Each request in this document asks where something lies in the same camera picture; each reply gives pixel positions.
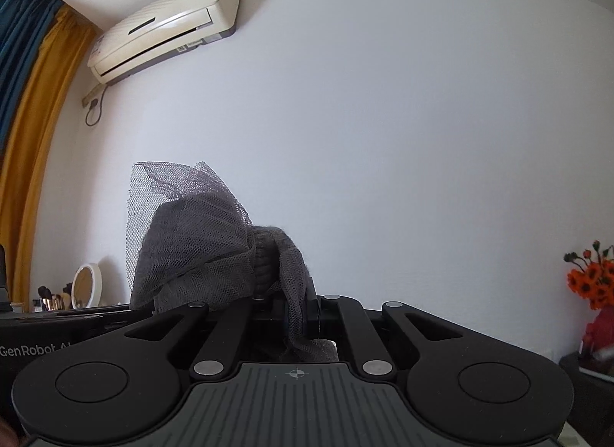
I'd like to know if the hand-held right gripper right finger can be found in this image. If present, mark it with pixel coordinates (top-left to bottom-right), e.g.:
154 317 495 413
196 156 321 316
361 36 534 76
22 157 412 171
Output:
307 294 468 377

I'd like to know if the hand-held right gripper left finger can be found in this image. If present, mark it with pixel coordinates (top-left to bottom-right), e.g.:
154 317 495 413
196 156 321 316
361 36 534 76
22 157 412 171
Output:
124 298 269 379

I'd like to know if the grey knit tulle sweater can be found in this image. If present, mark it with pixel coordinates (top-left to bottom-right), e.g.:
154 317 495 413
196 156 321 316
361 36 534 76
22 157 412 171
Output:
125 160 339 364

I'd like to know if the makeup brush set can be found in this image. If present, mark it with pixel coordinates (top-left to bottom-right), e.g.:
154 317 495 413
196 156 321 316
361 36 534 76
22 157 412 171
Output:
37 281 73 312

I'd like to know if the round white table mirror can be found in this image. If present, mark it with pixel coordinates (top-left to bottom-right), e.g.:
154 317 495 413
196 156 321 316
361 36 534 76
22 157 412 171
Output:
71 262 104 310

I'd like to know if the yellow curtain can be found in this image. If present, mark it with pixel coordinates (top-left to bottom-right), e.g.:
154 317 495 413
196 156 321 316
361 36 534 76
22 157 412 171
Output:
0 5 99 304

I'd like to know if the orange flower bouquet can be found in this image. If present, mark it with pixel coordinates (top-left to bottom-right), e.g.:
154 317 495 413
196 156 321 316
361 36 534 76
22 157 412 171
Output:
563 240 614 311

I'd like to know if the dark side cabinet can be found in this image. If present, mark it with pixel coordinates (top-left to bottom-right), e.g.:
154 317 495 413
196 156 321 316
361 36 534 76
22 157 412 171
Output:
559 352 614 447

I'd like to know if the red vase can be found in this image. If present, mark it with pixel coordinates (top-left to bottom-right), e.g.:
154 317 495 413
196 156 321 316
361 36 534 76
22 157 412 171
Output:
583 305 614 356

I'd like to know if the blue curtain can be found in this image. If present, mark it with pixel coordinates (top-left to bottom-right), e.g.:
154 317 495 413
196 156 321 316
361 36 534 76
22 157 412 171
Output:
0 0 65 150

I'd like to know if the air conditioner power cable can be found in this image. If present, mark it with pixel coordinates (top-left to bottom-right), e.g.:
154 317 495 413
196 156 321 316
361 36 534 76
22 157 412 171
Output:
81 83 109 127

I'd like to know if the white wall air conditioner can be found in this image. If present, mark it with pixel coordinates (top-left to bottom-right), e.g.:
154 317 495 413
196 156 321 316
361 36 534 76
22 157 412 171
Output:
87 0 241 87

